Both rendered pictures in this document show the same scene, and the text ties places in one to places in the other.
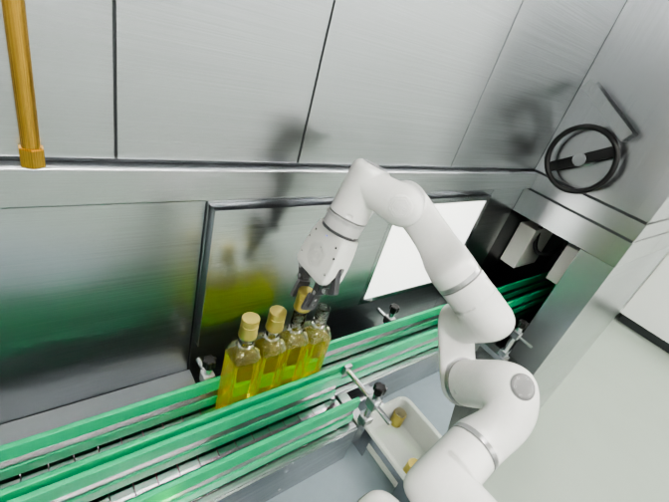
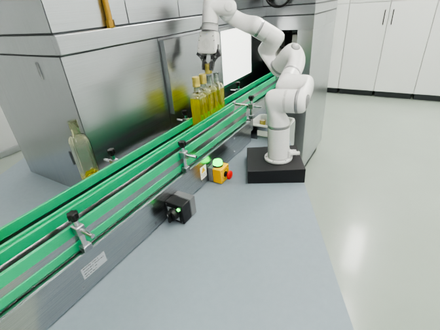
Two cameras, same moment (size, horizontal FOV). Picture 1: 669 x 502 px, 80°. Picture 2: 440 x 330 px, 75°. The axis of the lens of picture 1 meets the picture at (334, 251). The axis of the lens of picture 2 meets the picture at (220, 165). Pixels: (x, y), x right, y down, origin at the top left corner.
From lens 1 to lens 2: 85 cm
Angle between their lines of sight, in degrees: 11
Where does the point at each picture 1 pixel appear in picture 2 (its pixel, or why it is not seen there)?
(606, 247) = (306, 22)
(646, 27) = not seen: outside the picture
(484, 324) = (274, 36)
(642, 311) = (347, 81)
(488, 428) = (292, 63)
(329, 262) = (213, 42)
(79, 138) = (118, 16)
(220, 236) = (167, 53)
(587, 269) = (304, 36)
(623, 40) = not seen: outside the picture
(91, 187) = (128, 34)
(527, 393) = (297, 47)
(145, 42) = not seen: outside the picture
